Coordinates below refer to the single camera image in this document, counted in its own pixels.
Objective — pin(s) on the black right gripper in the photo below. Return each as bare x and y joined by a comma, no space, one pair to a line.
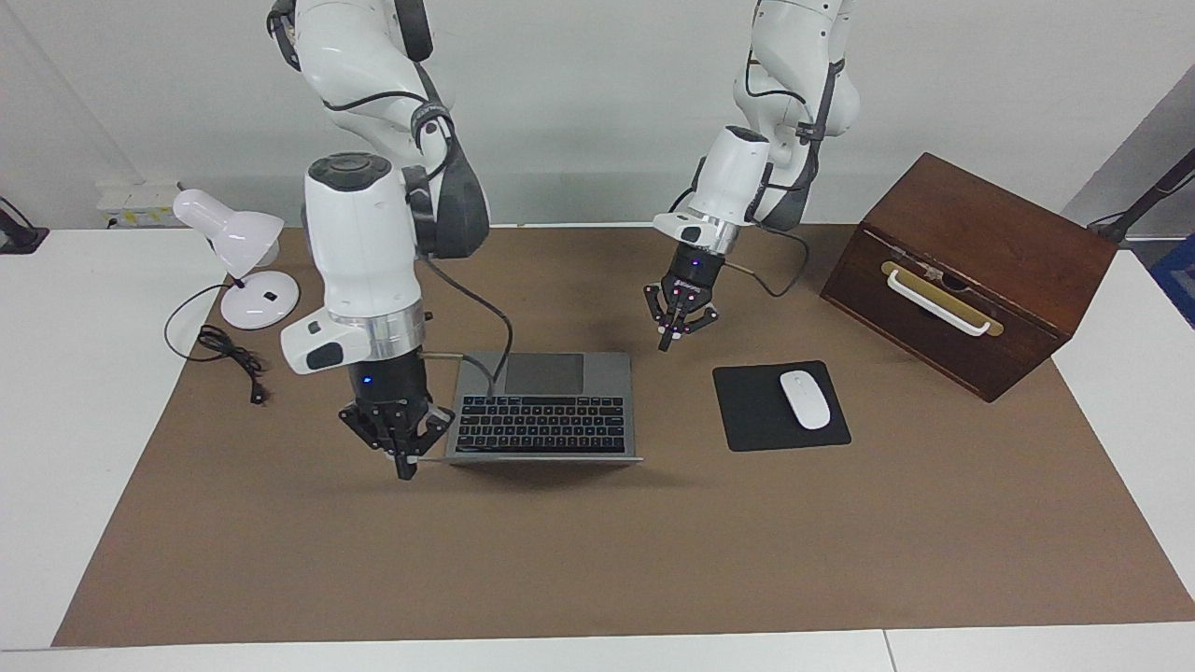
387,383

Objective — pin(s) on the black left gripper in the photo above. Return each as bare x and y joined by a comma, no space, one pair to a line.
695,273

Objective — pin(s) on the silver laptop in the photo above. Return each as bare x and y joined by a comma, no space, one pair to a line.
560,373

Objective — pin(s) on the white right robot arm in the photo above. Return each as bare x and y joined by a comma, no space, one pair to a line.
359,243

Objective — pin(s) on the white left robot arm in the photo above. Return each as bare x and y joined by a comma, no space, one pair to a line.
738,177

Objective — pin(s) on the black mouse pad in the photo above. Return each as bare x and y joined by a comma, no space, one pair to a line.
756,411

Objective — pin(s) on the white computer mouse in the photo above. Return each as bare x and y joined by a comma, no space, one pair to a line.
805,399

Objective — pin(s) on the brown table mat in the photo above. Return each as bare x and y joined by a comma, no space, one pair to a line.
597,560

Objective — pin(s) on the white desk lamp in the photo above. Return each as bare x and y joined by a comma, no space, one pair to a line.
243,233

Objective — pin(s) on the dark brown wooden box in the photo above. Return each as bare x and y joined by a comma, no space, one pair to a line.
934,355

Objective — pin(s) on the white power strip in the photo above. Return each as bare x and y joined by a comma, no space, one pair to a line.
131,210

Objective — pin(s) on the black stand pole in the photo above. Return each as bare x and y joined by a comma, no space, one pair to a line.
1148,198

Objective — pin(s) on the blue object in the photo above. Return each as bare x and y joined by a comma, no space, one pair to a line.
1178,280

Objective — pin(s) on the black clamp mount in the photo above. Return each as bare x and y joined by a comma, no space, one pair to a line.
19,238

